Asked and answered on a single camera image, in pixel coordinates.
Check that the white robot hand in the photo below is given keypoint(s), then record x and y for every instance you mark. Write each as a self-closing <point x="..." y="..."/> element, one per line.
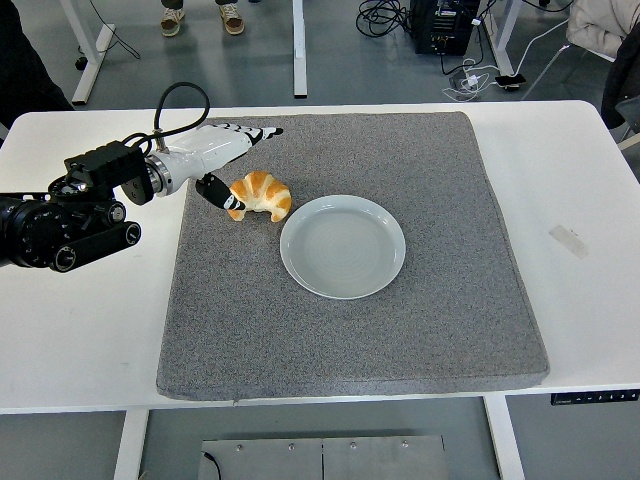
<point x="210" y="147"/>

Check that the golden croissant bread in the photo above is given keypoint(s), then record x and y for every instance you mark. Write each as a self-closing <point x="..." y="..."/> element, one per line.
<point x="270" y="195"/>

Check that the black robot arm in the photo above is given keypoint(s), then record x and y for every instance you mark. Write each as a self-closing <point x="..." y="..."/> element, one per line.
<point x="50" y="230"/>

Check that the round grey plate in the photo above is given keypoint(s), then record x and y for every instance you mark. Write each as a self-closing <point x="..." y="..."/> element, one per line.
<point x="342" y="247"/>

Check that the grey metal plate with screws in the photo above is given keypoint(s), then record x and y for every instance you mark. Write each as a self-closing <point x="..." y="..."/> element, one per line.
<point x="350" y="460"/>

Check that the person's right foot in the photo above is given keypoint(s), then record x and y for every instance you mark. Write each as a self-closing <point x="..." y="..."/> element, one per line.
<point x="171" y="22"/>

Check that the white background table leg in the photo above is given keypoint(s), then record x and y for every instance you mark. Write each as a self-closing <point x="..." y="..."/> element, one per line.
<point x="299" y="50"/>
<point x="500" y="45"/>
<point x="90" y="65"/>

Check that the small black floor plug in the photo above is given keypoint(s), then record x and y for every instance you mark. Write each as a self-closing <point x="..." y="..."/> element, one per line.
<point x="80" y="63"/>

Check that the black fabric mass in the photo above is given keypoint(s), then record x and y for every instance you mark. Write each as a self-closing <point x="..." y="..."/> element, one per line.
<point x="25" y="50"/>

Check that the grey speckled mat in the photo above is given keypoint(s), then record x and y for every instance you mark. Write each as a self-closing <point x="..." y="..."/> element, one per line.
<point x="350" y="350"/>

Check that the black computer box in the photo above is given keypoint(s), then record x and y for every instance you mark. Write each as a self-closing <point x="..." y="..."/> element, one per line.
<point x="440" y="27"/>

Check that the black phone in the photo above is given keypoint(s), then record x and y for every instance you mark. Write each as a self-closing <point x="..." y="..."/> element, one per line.
<point x="510" y="80"/>

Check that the grey chair leg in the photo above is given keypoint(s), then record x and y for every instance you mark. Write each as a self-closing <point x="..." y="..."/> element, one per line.
<point x="547" y="70"/>

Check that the translucent tape piece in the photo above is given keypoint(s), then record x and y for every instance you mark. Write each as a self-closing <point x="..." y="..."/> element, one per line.
<point x="568" y="241"/>

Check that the beige jacket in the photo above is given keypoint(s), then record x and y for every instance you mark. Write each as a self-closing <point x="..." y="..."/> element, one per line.
<point x="595" y="25"/>

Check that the black jacket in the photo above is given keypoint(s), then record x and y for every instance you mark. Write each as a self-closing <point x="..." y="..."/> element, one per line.
<point x="622" y="75"/>

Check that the black table control panel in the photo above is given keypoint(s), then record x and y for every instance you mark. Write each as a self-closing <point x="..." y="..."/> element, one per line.
<point x="595" y="397"/>

